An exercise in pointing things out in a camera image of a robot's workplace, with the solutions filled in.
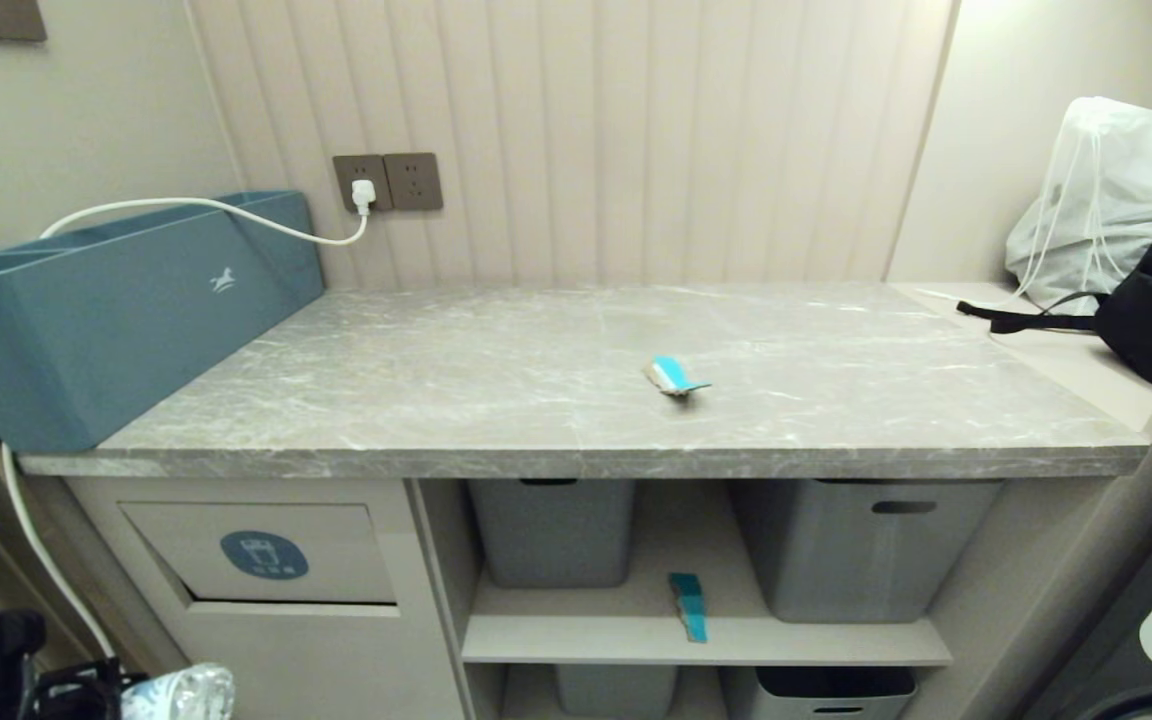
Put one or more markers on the clear plastic bottle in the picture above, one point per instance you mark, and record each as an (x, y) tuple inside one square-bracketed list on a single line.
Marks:
[(181, 693)]

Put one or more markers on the small grey storage bin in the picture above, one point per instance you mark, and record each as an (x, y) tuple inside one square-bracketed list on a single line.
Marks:
[(551, 535), (614, 690)]

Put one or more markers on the large grey storage bin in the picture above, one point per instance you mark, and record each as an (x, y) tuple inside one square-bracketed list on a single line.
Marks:
[(856, 560)]

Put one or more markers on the trash bin flap door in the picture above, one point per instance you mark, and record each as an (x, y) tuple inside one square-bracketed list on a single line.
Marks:
[(266, 553)]

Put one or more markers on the beige counter cabinet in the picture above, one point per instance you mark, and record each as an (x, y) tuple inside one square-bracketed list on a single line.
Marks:
[(336, 660)]

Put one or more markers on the grey bin with dark rim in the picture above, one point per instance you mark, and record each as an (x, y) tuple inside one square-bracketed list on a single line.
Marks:
[(836, 695)]

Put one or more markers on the crumpled blue wrapper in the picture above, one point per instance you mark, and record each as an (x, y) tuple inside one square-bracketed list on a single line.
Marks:
[(671, 374)]

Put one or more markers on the flat blue wrapper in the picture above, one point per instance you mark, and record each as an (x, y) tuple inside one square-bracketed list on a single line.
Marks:
[(690, 605)]

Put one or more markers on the white power plug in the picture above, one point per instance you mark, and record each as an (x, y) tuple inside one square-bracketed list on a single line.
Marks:
[(363, 193)]

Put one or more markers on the blue-grey plastic storage box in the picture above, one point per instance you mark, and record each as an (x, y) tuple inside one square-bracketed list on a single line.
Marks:
[(106, 330)]

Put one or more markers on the dark grey appliance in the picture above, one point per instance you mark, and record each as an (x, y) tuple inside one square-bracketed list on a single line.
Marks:
[(1136, 600)]

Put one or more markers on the grey wall socket panel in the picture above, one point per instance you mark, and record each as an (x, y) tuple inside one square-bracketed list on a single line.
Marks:
[(414, 181)]

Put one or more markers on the brown wall socket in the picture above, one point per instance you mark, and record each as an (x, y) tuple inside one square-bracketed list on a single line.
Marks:
[(348, 170)]

